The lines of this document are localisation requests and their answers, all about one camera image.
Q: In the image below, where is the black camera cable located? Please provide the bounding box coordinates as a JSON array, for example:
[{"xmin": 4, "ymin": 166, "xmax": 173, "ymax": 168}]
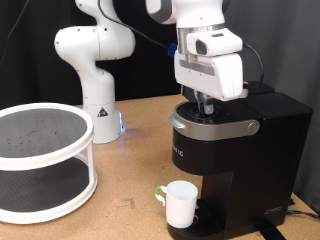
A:
[{"xmin": 97, "ymin": 0, "xmax": 265, "ymax": 90}]

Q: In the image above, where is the white two-tier turntable shelf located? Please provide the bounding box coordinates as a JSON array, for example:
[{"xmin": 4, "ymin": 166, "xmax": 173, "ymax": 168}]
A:
[{"xmin": 0, "ymin": 102, "xmax": 99, "ymax": 225}]

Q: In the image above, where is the braided machine power cable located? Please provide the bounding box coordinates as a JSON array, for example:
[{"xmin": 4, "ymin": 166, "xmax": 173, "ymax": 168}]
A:
[{"xmin": 287, "ymin": 209, "xmax": 320, "ymax": 220}]

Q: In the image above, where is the blue cable clip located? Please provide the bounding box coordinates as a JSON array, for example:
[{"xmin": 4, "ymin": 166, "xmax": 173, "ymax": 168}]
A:
[{"xmin": 167, "ymin": 42, "xmax": 178, "ymax": 58}]

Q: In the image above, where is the black Keurig coffee machine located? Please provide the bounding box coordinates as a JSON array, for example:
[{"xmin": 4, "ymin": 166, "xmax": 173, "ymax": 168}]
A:
[{"xmin": 166, "ymin": 80, "xmax": 314, "ymax": 240}]

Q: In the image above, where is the white mug green-marked handle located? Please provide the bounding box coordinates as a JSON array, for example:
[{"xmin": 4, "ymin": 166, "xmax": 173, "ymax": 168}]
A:
[{"xmin": 154, "ymin": 180, "xmax": 199, "ymax": 229}]

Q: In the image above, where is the thin dark hanging cable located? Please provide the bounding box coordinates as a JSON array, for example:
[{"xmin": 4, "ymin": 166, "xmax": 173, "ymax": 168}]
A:
[{"xmin": 0, "ymin": 0, "xmax": 30, "ymax": 66}]

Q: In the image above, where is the black tape strip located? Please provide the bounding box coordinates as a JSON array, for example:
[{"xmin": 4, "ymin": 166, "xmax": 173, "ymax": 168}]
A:
[{"xmin": 256, "ymin": 226, "xmax": 288, "ymax": 240}]

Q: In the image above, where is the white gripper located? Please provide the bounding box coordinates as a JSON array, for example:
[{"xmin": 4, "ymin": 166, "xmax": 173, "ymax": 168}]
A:
[{"xmin": 173, "ymin": 52, "xmax": 245, "ymax": 116}]

